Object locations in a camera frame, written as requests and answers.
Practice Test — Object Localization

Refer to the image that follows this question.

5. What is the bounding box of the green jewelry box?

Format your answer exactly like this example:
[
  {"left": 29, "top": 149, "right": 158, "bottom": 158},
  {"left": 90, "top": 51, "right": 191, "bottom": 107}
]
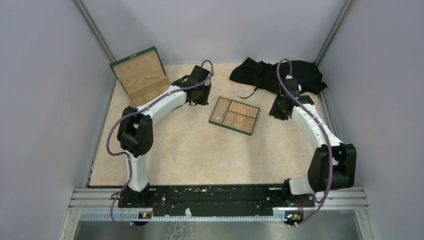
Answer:
[{"left": 107, "top": 46, "right": 186, "bottom": 123}]

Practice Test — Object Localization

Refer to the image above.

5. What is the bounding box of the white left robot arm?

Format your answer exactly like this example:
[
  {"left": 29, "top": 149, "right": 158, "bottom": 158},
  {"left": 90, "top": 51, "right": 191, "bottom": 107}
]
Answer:
[{"left": 117, "top": 65, "right": 214, "bottom": 207}]

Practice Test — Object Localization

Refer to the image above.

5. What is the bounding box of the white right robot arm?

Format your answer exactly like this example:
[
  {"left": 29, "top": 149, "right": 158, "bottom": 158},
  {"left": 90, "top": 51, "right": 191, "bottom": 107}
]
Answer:
[{"left": 269, "top": 90, "right": 357, "bottom": 206}]

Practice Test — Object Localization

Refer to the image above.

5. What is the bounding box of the black cloth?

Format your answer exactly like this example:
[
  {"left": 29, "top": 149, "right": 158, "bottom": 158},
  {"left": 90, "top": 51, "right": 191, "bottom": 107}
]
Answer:
[{"left": 229, "top": 57, "right": 328, "bottom": 100}]

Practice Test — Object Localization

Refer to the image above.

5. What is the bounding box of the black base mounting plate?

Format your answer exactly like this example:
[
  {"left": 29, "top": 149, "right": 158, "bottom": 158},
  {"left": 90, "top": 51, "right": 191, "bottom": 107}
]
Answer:
[{"left": 117, "top": 183, "right": 315, "bottom": 217}]

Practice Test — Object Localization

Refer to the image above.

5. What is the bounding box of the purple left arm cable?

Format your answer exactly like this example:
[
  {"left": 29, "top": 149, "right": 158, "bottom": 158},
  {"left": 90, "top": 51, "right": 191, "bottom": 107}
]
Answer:
[{"left": 105, "top": 59, "right": 215, "bottom": 229}]

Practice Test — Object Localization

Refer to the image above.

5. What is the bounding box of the aluminium frame rail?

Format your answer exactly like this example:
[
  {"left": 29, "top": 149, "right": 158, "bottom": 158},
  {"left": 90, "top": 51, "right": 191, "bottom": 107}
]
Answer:
[{"left": 69, "top": 187, "right": 369, "bottom": 222}]

